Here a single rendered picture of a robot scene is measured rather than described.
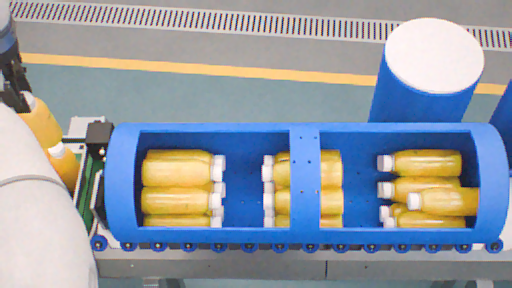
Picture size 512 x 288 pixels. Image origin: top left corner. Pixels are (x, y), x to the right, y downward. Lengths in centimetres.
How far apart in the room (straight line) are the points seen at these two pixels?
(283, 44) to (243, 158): 165
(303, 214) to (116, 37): 216
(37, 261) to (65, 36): 287
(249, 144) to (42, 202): 99
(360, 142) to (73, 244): 107
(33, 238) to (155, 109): 241
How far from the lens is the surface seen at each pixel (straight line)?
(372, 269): 162
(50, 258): 57
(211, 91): 299
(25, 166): 66
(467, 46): 186
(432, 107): 178
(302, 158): 133
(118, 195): 136
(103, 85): 312
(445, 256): 162
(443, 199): 144
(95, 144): 170
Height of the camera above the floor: 237
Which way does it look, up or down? 57 degrees down
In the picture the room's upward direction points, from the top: 3 degrees counter-clockwise
